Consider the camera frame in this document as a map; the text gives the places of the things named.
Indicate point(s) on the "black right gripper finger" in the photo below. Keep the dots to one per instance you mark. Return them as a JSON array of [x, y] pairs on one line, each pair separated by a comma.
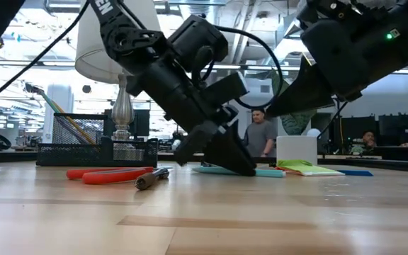
[[306, 95]]

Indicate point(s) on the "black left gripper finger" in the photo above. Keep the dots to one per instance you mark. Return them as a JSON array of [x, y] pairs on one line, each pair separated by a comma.
[[232, 156], [195, 141]]

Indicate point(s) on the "teal pen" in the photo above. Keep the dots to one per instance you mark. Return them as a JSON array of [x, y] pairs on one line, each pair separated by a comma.
[[271, 173]]

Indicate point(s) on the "green orange sticky notes pad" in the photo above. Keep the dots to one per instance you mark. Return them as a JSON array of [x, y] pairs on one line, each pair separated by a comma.
[[306, 169]]

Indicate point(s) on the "blue eraser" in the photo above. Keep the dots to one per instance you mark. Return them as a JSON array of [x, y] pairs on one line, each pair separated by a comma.
[[354, 173]]

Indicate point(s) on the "teal pencil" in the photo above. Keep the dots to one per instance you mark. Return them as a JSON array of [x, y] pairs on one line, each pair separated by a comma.
[[44, 98]]

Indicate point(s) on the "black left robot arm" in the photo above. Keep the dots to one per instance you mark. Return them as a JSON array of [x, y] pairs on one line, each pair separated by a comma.
[[126, 39]]

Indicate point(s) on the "black mesh desk organizer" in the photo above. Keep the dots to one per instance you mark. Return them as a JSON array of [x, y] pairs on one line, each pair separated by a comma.
[[69, 156]]

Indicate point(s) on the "standing person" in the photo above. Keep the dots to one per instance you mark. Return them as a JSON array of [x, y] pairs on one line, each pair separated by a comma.
[[259, 136]]

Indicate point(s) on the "white round object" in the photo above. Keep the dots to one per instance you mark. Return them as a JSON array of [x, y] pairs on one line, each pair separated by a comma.
[[314, 132]]

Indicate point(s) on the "black computer monitor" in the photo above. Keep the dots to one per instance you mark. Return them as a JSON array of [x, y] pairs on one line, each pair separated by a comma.
[[399, 127], [352, 124]]

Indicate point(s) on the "silver lamp base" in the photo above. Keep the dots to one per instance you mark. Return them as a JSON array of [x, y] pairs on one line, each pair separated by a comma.
[[122, 110]]

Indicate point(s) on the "white round plant pot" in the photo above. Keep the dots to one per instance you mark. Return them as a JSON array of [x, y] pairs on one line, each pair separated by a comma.
[[296, 150]]

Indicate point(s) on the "seated person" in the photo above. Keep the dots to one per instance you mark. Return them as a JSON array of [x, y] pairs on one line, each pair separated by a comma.
[[367, 136]]

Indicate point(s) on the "white lamp shade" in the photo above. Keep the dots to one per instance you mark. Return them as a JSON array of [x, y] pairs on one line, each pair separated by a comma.
[[87, 53]]

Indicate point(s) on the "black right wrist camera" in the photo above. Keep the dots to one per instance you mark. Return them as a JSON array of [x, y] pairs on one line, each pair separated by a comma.
[[331, 10]]

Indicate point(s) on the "black aluminium table frame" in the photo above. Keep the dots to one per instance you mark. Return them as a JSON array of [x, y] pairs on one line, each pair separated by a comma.
[[395, 163]]

